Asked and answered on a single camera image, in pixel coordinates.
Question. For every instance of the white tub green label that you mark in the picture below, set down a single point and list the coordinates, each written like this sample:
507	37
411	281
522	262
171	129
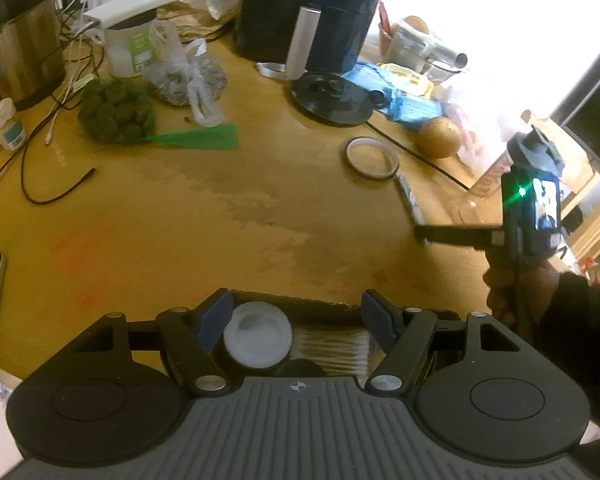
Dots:
125	52

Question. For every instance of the bag of cotton swabs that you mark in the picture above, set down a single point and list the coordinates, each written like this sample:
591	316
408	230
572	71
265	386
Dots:
330	352

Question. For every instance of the foil roll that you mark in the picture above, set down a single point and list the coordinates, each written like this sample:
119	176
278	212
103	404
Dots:
447	55

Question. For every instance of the brown onion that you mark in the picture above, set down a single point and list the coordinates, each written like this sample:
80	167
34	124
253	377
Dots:
440	137

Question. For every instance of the small bottle white cap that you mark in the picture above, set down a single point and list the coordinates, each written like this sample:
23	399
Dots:
7	127

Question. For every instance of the cardboard container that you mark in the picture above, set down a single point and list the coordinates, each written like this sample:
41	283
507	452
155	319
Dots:
305	310

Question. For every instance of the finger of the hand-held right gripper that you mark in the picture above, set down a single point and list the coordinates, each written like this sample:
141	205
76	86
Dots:
450	236

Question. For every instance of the glass bowl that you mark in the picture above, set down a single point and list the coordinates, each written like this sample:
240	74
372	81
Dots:
405	47

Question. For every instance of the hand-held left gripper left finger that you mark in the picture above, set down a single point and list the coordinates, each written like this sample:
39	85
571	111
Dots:
215	320

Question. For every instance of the brown paper bag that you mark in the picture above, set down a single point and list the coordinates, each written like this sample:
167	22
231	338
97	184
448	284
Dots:
200	22

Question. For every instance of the clear bag of dark seeds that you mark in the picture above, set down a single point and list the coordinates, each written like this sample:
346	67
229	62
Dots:
180	82

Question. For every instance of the tape roll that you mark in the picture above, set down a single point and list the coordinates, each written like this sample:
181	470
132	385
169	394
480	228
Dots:
372	176

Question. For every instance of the black kettle base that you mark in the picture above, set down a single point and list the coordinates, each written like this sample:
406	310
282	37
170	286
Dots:
330	102

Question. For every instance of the person's right hand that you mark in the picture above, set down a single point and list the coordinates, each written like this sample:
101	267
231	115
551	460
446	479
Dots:
500	285

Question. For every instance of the round brown bun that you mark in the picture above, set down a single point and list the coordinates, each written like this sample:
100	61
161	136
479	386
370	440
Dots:
415	24

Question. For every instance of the wooden chair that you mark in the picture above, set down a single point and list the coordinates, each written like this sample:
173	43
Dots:
587	230

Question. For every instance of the person's right forearm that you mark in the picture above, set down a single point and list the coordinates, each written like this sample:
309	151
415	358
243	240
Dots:
580	340

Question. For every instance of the black air fryer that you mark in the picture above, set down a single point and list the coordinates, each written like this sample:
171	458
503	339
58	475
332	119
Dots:
280	20

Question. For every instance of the white jar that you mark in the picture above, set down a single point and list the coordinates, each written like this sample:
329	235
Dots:
257	335

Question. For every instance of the green net bag of produce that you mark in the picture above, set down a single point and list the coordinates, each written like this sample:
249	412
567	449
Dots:
112	112

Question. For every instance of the steel electric kettle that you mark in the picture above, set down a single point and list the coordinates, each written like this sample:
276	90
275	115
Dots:
25	45

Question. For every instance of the clear shaker bottle grey lid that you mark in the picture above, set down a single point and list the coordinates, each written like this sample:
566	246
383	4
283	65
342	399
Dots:
532	147

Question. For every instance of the red packet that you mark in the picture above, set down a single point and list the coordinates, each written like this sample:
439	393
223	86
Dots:
384	20

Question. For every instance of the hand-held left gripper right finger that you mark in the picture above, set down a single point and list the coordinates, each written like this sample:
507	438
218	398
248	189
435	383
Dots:
377	320

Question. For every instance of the dark screen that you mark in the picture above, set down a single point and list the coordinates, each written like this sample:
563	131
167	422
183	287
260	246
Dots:
595	110

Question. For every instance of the silver blister strip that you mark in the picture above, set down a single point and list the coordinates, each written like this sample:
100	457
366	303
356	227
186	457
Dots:
409	197

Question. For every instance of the white plastic bag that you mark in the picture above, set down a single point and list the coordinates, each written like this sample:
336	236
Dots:
480	125

